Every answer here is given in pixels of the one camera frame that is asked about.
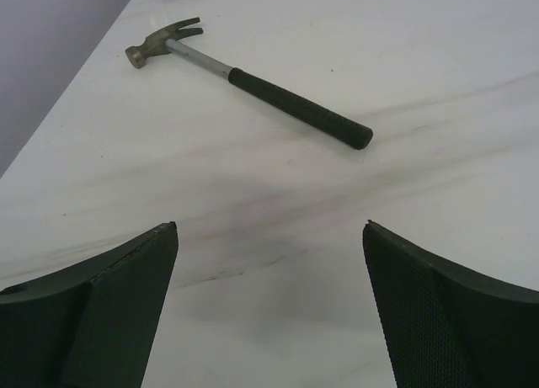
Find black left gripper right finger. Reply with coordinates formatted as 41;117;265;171
363;221;538;387

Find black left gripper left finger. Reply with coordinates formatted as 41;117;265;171
1;222;178;387

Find claw hammer black handle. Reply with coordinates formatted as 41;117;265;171
125;17;374;151

